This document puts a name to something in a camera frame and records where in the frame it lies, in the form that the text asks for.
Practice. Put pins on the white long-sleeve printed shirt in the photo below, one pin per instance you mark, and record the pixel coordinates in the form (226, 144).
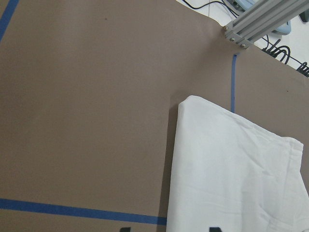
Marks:
(230, 173)

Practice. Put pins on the aluminium frame post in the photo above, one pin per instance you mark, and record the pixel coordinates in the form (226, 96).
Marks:
(263, 17)

